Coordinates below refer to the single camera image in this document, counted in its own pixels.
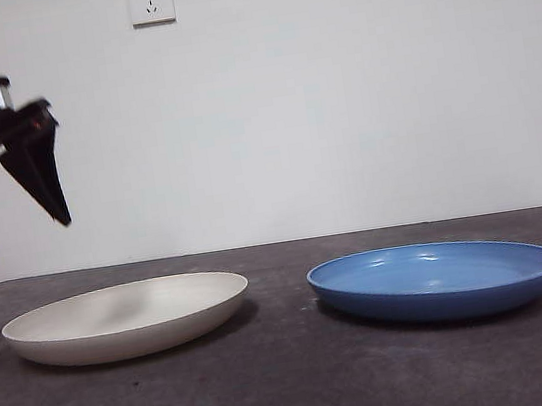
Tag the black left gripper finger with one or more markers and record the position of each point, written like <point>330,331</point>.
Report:
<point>41,185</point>

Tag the white round plate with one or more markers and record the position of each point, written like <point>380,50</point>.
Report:
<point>128,334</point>

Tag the blue round plate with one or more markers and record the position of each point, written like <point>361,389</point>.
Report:
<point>436,301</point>

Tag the pale grey left camera box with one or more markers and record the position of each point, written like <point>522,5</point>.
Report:
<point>2,94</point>

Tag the white wall socket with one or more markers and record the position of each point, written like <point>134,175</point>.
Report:
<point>152,2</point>

